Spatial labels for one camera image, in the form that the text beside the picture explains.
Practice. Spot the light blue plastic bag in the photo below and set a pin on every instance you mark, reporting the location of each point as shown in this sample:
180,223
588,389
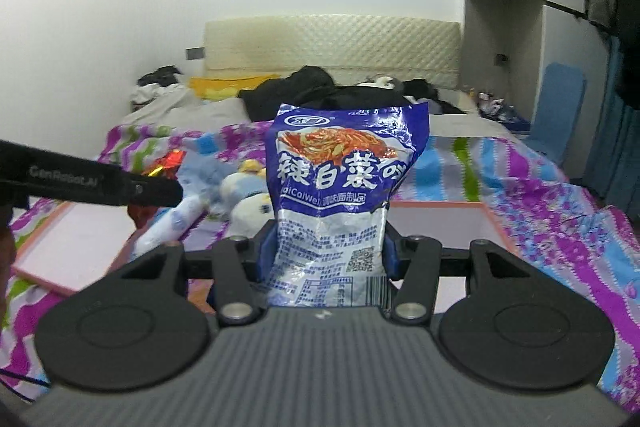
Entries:
202,175

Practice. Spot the colourful striped floral bedspread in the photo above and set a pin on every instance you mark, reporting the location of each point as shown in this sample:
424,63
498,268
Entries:
553,224

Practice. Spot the cream quilted headboard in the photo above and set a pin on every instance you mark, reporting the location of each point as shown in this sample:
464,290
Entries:
350,48

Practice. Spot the blue pickled cabbage snack bag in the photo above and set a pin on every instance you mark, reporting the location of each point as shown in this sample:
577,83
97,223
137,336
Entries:
331,175

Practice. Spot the clothes pile on nightstand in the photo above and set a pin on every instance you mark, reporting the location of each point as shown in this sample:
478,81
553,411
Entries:
154,84

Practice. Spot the pink cardboard box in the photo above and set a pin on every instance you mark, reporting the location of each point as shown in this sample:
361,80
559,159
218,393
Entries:
454,224

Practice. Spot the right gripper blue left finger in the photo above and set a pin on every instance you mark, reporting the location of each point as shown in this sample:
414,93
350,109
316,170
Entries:
241,267

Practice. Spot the yellow pillow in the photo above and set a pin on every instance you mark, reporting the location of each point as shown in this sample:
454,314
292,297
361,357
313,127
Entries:
217,89

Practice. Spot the black clothing pile on bed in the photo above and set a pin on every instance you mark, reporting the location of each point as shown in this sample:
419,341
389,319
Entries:
313,87

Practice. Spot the pink box lid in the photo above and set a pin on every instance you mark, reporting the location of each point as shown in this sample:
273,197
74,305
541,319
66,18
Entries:
75,247

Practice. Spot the blue folded chair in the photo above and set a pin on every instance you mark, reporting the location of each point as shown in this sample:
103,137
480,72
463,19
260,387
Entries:
559,103

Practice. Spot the white blue plush toy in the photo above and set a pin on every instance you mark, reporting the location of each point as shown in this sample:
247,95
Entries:
240,198

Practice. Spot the white spray bottle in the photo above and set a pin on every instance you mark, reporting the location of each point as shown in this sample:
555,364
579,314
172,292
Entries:
170,226

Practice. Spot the grey wardrobe cabinet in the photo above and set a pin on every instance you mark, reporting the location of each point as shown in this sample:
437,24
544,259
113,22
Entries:
507,46

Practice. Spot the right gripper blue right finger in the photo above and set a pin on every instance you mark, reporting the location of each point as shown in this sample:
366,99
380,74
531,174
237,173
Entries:
392,256

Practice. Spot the red foil snack packet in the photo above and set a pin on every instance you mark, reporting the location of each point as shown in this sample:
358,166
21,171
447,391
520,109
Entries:
166,166

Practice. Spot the blue curtain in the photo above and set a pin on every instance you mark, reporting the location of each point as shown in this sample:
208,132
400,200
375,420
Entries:
612,171

